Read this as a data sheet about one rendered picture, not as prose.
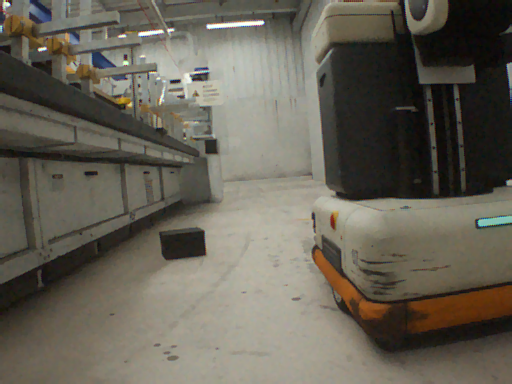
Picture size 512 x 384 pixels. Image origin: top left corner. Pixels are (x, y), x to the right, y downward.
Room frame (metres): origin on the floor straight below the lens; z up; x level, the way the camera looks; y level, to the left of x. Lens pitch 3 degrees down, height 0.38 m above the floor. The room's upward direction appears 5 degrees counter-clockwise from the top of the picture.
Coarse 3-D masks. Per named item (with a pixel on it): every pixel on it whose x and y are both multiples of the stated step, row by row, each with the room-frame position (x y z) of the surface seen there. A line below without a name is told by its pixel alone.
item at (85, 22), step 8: (80, 16) 0.97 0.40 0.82; (88, 16) 0.97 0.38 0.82; (96, 16) 0.97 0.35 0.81; (104, 16) 0.97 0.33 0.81; (112, 16) 0.97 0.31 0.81; (40, 24) 0.97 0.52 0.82; (48, 24) 0.97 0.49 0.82; (56, 24) 0.97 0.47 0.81; (64, 24) 0.97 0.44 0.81; (72, 24) 0.97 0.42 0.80; (80, 24) 0.97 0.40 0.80; (88, 24) 0.97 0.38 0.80; (96, 24) 0.98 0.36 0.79; (104, 24) 0.98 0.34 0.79; (112, 24) 0.99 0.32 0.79; (40, 32) 0.97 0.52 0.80; (48, 32) 0.97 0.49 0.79; (56, 32) 0.98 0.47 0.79; (64, 32) 0.99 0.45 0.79; (0, 40) 0.97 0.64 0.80; (8, 40) 0.97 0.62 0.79
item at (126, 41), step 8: (104, 40) 1.22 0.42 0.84; (112, 40) 1.22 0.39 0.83; (120, 40) 1.22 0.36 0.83; (128, 40) 1.22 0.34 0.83; (136, 40) 1.22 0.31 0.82; (72, 48) 1.22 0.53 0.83; (80, 48) 1.22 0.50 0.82; (88, 48) 1.22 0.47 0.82; (96, 48) 1.22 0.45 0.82; (104, 48) 1.23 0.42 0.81; (112, 48) 1.24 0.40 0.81; (32, 56) 1.22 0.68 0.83; (40, 56) 1.22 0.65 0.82; (48, 56) 1.22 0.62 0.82
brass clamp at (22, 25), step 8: (16, 16) 0.90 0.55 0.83; (8, 24) 0.90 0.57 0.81; (16, 24) 0.90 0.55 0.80; (24, 24) 0.91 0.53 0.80; (32, 24) 0.97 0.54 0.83; (8, 32) 0.90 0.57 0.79; (16, 32) 0.91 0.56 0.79; (24, 32) 0.92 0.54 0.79; (32, 32) 0.97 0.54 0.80; (32, 40) 0.98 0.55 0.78; (40, 40) 1.02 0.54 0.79
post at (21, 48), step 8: (16, 0) 0.93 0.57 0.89; (24, 0) 0.93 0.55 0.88; (16, 8) 0.93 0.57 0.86; (24, 8) 0.93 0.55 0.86; (24, 16) 0.94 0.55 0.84; (16, 40) 0.93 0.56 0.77; (24, 40) 0.94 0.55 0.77; (16, 48) 0.93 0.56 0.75; (24, 48) 0.94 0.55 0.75; (16, 56) 0.93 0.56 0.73; (24, 56) 0.94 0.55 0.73
